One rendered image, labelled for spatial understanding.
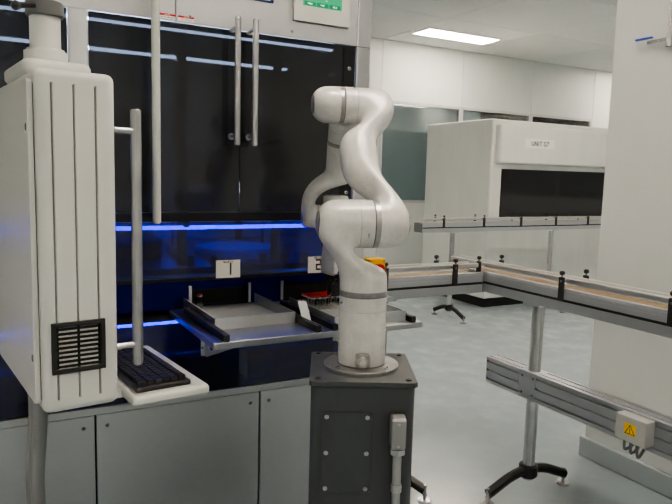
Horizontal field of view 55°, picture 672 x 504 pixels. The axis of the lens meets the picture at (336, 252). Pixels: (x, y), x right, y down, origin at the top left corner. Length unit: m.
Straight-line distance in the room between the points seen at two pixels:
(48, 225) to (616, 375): 2.59
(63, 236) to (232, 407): 1.04
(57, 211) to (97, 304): 0.23
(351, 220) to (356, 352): 0.33
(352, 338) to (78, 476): 1.06
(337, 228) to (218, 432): 1.05
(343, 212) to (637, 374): 2.02
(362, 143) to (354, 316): 0.45
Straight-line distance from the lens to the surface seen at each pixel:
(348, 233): 1.54
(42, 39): 1.75
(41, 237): 1.51
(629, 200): 3.21
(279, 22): 2.29
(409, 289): 2.69
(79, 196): 1.52
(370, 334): 1.59
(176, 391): 1.68
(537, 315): 2.80
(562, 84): 9.91
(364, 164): 1.65
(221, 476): 2.41
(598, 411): 2.64
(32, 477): 1.99
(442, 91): 8.46
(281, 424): 2.43
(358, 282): 1.57
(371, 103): 1.80
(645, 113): 3.19
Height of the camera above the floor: 1.34
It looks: 7 degrees down
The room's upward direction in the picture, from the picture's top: 2 degrees clockwise
